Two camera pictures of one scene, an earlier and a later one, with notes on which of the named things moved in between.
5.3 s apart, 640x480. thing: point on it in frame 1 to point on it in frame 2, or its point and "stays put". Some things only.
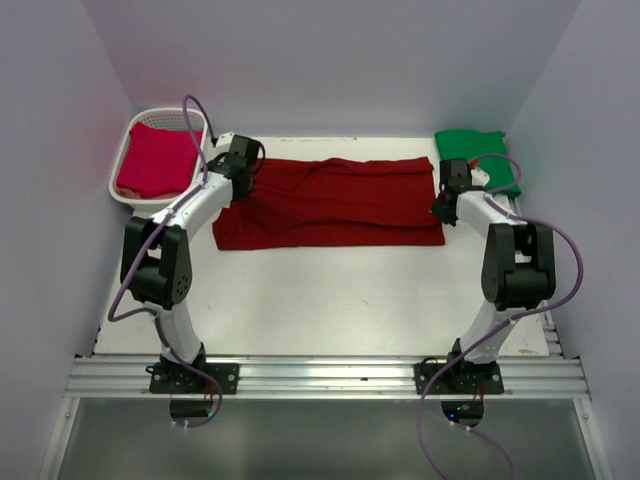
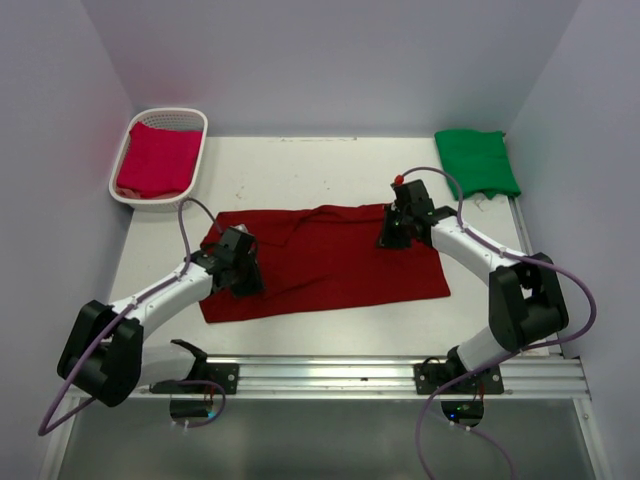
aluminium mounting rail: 327,376 stays put
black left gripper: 244,185 to 248,282
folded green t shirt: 468,144 stays put
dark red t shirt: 333,202 to 324,258
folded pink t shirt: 157,162 stays put
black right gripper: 442,210 to 392,235
